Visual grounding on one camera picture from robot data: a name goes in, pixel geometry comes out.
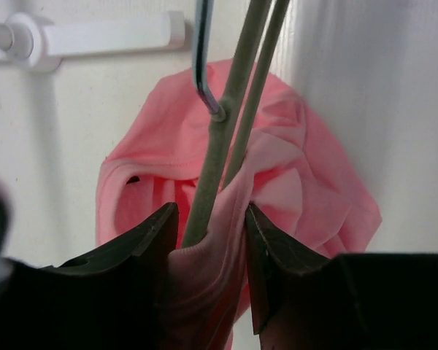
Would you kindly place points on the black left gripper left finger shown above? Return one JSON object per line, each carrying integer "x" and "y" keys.
{"x": 103, "y": 299}

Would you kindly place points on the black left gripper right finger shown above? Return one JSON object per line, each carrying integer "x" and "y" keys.
{"x": 303, "y": 300}

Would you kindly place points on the pink t shirt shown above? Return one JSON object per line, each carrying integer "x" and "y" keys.
{"x": 294, "y": 170}

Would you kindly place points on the grey velvet hanger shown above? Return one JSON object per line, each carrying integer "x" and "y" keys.
{"x": 232, "y": 115}

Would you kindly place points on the white clothes rack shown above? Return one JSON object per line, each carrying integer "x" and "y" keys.
{"x": 34, "y": 43}

